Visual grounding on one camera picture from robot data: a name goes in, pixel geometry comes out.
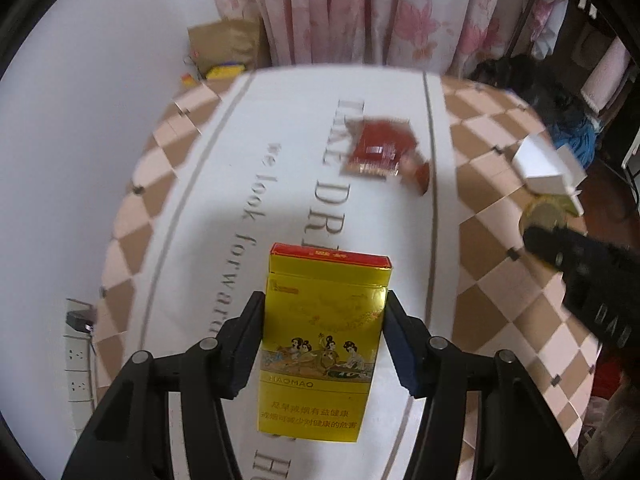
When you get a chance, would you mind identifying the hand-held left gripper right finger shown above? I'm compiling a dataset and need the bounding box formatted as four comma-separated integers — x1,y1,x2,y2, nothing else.
384,290,583,480

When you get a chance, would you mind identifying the yellow cigarette box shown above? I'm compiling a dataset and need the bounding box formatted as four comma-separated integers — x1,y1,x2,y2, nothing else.
256,242,392,443

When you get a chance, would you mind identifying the white opened paper box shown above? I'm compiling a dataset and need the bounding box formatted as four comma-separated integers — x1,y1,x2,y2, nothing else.
511,132,588,216

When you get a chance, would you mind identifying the red brown packet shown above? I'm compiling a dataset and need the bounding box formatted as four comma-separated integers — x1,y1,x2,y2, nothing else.
342,117,431,196

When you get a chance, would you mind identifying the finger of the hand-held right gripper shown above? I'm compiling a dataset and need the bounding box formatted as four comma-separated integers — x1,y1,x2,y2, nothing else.
522,225,591,275

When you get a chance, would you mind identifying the white power strip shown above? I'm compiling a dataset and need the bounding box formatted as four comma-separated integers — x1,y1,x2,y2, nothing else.
62,297,97,403

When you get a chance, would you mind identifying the blue cloth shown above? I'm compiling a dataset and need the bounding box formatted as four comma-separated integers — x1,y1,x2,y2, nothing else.
545,105,601,166

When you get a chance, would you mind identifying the yellow blue container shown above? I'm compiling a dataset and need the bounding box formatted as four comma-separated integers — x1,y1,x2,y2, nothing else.
205,61,248,81

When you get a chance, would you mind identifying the pale cloth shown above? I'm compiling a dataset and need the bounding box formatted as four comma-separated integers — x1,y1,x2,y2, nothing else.
580,380,640,480

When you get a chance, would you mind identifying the brown paper bag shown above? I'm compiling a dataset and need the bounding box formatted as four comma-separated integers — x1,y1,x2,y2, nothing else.
187,19,263,78

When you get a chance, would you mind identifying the pink fleece garment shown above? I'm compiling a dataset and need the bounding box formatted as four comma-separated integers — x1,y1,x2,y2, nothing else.
582,30,632,111

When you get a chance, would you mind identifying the white floral hanging garment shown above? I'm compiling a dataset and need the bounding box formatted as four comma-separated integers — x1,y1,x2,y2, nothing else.
530,0,571,56

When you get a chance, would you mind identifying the red cloth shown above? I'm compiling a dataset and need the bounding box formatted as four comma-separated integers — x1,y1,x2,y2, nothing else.
597,345,640,396

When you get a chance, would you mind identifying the pink floral curtain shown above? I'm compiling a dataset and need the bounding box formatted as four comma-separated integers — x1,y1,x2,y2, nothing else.
205,0,546,81

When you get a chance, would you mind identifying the dark clothes pile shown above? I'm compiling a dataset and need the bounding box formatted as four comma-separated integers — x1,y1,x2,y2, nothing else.
470,55,576,111

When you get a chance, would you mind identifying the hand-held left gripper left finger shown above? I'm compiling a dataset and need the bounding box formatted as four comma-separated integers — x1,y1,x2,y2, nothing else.
70,290,266,480

